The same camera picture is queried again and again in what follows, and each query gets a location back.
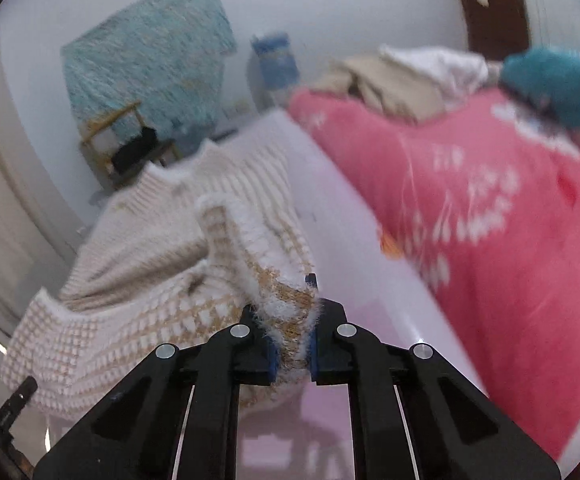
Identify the brown wooden door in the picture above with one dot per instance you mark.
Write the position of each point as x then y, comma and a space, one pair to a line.
500, 20

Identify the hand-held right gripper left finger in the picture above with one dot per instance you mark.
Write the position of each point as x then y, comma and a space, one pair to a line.
270, 360

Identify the white curtain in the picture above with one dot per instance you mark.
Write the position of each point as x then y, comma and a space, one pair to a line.
5, 210

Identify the beige houndstooth coat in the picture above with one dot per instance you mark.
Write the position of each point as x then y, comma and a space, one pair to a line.
145, 240

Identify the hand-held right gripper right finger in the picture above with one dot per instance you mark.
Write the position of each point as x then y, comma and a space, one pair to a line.
314, 360

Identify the black cloth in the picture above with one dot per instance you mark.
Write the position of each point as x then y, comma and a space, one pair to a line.
135, 152

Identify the pink floral blanket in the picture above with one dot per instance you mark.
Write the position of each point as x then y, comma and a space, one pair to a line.
470, 260

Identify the wooden chair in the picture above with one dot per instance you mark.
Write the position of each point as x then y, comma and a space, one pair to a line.
105, 125

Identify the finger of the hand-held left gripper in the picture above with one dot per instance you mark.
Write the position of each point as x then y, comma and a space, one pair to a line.
17, 400

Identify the teal fuzzy cloth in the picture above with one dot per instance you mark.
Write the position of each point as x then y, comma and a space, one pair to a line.
555, 85

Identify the beige clothes pile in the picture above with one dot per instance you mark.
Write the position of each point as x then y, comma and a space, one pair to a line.
385, 90

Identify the blue water bottle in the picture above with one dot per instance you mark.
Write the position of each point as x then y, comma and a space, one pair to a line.
275, 60

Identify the teal floral hanging cloth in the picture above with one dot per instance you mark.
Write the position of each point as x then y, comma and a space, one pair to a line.
140, 55

